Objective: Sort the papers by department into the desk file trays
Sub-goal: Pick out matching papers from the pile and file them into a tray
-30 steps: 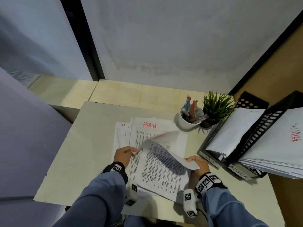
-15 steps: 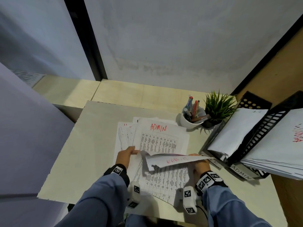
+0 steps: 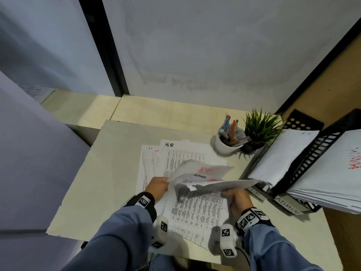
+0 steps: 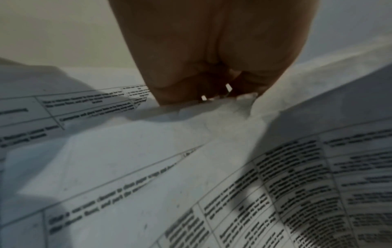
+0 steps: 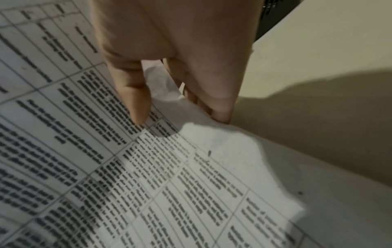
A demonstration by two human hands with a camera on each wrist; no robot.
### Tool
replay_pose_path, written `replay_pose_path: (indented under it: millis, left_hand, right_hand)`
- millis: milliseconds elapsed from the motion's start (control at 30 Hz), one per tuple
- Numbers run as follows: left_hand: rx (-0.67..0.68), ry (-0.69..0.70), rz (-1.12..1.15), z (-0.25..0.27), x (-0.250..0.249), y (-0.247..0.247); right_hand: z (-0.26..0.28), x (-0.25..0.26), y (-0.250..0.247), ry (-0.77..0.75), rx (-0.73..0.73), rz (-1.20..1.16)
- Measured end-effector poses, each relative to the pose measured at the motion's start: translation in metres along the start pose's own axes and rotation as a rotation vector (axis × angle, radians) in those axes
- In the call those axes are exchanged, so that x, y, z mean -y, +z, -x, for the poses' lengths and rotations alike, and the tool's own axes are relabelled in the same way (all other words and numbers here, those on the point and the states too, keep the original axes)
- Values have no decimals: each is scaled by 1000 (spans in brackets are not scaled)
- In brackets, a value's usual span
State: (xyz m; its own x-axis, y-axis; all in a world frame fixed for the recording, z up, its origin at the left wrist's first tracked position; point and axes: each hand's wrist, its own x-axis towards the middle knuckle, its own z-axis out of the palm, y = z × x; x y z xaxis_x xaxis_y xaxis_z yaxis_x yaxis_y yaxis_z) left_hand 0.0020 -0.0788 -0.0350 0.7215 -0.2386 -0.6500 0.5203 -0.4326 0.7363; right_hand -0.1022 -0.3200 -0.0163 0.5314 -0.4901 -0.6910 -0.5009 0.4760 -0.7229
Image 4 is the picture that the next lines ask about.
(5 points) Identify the printed paper sheet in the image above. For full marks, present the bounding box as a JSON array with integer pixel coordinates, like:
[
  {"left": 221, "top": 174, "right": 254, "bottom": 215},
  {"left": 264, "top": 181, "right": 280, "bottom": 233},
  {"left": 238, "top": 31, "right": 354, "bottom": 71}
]
[{"left": 156, "top": 36, "right": 392, "bottom": 248}]

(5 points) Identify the pile of printed papers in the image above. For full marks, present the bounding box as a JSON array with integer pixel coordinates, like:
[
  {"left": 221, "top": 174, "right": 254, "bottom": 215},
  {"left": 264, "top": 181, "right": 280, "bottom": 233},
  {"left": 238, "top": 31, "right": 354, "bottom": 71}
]
[{"left": 0, "top": 56, "right": 392, "bottom": 248}]

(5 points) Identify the person's left hand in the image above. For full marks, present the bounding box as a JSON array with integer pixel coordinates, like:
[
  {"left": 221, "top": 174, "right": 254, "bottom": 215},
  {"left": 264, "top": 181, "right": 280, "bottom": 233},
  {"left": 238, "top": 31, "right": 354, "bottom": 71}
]
[{"left": 108, "top": 0, "right": 321, "bottom": 106}]

